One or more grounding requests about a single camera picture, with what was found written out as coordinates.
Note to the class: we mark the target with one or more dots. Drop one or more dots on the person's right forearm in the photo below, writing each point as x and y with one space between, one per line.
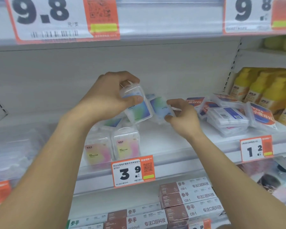
240 188

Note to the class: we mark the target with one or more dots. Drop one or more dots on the teal label small box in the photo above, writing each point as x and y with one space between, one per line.
159 107
138 109

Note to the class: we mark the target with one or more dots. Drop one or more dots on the black bottle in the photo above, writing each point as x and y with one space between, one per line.
268 182

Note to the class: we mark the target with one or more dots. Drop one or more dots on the pile of teal small boxes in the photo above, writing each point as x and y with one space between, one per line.
112 122

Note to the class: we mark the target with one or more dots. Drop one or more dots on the row of yellow green tubs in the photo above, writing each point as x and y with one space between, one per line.
278 44

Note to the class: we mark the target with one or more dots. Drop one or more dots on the orange white price tag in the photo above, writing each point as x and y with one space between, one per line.
200 226
247 14
50 19
251 151
124 175
2 193

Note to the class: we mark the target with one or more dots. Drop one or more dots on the pile of red small boxes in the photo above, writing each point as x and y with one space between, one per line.
226 119

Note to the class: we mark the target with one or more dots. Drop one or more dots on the row of yellow detergent bottles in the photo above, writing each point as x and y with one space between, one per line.
264 97

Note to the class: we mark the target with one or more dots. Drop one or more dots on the person's left hand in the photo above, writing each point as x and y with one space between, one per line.
102 102

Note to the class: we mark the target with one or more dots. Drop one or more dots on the row of small toiletry bottles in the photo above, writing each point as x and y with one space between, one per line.
283 193

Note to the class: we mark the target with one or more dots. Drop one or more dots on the pile of pink small boxes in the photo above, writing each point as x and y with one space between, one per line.
97 150

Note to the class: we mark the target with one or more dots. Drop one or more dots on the stack of maroon toothpaste boxes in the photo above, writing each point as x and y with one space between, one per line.
171 200

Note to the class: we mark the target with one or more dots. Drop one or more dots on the person's right hand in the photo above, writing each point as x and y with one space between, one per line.
186 121

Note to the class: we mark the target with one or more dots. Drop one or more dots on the person's left forearm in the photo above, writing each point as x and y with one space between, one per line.
38 176

